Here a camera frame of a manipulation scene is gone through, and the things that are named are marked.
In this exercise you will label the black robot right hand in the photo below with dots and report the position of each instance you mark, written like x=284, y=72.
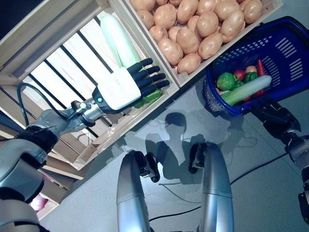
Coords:
x=280, y=120

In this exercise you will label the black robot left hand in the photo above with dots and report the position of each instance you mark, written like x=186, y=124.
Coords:
x=120, y=89

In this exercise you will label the pale green napa cabbage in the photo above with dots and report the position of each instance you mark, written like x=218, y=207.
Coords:
x=248, y=88
x=118, y=41

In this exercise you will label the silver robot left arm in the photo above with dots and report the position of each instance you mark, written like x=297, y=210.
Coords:
x=50, y=120

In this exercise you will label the blue plastic shopping basket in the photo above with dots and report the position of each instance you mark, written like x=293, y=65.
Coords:
x=280, y=24

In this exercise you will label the red bell pepper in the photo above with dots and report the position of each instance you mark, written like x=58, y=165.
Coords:
x=258, y=93

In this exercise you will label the red tomato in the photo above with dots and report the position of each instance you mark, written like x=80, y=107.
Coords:
x=246, y=98

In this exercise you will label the dark green bell pepper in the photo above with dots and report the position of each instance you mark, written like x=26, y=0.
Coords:
x=238, y=84

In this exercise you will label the slim red carrot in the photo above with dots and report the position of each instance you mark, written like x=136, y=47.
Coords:
x=260, y=67

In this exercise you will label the peach coloured vegetable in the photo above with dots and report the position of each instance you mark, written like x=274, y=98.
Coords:
x=251, y=69

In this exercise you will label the red round fruit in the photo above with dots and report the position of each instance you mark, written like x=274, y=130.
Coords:
x=239, y=74

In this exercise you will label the tan potato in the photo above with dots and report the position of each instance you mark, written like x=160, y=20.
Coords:
x=142, y=3
x=232, y=23
x=210, y=43
x=170, y=49
x=252, y=8
x=189, y=63

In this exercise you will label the small white garlic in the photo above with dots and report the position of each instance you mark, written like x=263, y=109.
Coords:
x=223, y=92

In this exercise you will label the light green round vegetable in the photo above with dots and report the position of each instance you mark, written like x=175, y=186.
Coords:
x=225, y=81

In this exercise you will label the silver robot right leg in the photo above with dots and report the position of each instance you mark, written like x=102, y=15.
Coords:
x=216, y=188

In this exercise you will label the large wooden display shelf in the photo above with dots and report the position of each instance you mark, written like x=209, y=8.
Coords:
x=62, y=169

